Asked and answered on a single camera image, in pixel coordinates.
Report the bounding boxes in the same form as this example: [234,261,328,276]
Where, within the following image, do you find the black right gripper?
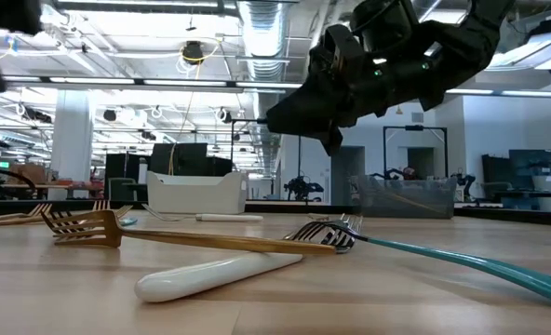
[265,23,437,157]

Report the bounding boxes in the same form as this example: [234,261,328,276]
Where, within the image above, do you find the white-handled silver fork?
[133,214,364,303]
[141,203,265,223]

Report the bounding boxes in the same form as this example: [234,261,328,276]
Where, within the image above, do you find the teal-handled black fork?
[282,221,551,311]
[46,210,140,228]

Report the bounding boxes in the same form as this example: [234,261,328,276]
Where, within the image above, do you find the grey door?
[406,146,437,181]
[329,145,367,207]

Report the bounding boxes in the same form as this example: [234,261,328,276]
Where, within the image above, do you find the long ceiling light strip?
[445,87,551,99]
[0,74,304,94]

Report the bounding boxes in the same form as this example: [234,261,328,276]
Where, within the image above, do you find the translucent grey plastic bin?
[349,174,459,220]

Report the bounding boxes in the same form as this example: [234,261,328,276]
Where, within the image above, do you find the person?
[394,166,419,181]

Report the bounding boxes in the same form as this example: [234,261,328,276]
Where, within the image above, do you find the black ceiling-hung device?
[181,39,206,65]

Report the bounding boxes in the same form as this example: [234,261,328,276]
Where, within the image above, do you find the wide black cabinet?
[148,141,234,177]

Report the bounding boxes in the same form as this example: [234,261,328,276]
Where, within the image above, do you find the white plastic bin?
[145,170,249,216]

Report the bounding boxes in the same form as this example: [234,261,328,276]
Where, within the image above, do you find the narrow black cabinet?
[103,153,141,202]

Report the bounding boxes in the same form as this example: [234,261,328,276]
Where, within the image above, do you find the grey-green chair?
[108,177,138,202]

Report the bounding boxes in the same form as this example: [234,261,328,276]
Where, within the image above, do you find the dark computer monitor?
[508,148,551,192]

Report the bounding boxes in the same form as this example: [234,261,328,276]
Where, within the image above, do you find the white square column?
[50,90,94,201]

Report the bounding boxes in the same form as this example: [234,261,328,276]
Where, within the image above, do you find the brown cardboard box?
[8,162,48,186]

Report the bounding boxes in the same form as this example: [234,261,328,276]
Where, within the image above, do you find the silver spiral air duct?
[235,0,289,176]

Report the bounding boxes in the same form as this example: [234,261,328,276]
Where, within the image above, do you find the black gantry frame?
[382,124,450,181]

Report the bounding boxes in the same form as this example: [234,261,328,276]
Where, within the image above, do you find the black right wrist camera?
[349,0,420,53]

